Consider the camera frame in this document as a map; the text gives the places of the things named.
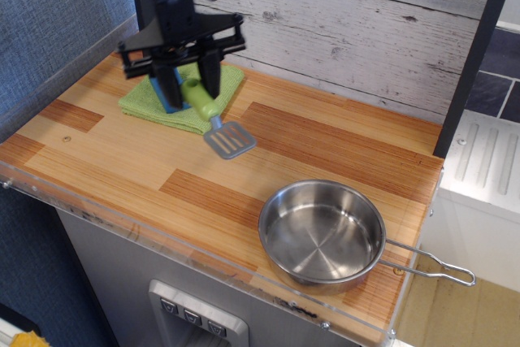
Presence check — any green handled grey spatula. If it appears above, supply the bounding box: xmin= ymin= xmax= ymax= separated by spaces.
xmin=180 ymin=79 xmax=257 ymax=160

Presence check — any grey dispenser button panel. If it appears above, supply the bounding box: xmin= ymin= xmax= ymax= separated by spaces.
xmin=148 ymin=280 xmax=249 ymax=346

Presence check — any white ridged appliance top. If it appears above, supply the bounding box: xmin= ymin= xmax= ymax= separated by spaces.
xmin=440 ymin=110 xmax=519 ymax=213

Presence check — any clear acrylic table edge guard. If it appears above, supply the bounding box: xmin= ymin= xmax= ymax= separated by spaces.
xmin=1 ymin=163 xmax=397 ymax=346

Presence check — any stainless steel pan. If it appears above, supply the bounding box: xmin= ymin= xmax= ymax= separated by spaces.
xmin=258 ymin=178 xmax=477 ymax=297

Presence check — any green folded cloth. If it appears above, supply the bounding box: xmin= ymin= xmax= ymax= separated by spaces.
xmin=119 ymin=65 xmax=245 ymax=135

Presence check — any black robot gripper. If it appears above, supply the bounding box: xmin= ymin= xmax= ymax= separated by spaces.
xmin=117 ymin=0 xmax=245 ymax=108

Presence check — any dark vertical post right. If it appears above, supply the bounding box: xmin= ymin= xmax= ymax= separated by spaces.
xmin=433 ymin=0 xmax=506 ymax=158

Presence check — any yellow object bottom corner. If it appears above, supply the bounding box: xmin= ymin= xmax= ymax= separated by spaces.
xmin=9 ymin=332 xmax=50 ymax=347

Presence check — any blue foam block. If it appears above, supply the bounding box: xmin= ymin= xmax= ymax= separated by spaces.
xmin=149 ymin=67 xmax=191 ymax=114

